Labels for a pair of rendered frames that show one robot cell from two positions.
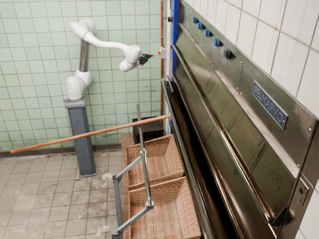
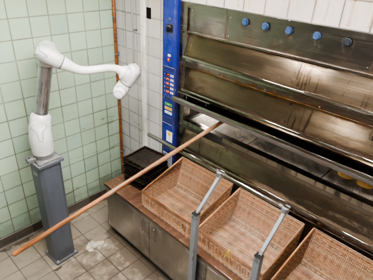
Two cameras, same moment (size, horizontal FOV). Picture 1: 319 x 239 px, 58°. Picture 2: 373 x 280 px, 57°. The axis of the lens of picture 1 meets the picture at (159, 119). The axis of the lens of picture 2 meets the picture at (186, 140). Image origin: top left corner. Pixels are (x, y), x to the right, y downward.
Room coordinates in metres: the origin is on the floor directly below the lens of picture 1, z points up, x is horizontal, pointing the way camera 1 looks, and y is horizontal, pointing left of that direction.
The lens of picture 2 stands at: (0.35, 1.50, 2.42)
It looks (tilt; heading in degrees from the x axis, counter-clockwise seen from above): 29 degrees down; 320
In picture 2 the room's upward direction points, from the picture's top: 3 degrees clockwise
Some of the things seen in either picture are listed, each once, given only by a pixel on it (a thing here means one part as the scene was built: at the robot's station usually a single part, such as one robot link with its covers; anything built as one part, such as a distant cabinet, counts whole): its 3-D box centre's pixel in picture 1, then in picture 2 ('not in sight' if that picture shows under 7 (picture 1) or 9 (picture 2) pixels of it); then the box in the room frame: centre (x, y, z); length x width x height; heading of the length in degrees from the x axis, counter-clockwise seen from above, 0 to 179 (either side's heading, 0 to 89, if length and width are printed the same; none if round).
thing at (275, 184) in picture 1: (208, 80); (295, 74); (1.48, -0.27, 1.80); 1.79 x 0.11 x 0.19; 7
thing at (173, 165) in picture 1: (152, 164); (186, 194); (2.03, 0.06, 0.72); 0.56 x 0.49 x 0.28; 8
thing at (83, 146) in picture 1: (82, 139); (54, 209); (2.72, 0.90, 0.50); 0.21 x 0.21 x 1.00; 10
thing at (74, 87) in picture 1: (73, 87); (40, 138); (2.74, 0.90, 1.17); 0.18 x 0.16 x 0.22; 165
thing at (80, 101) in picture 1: (73, 99); (41, 155); (2.72, 0.92, 1.03); 0.22 x 0.18 x 0.06; 100
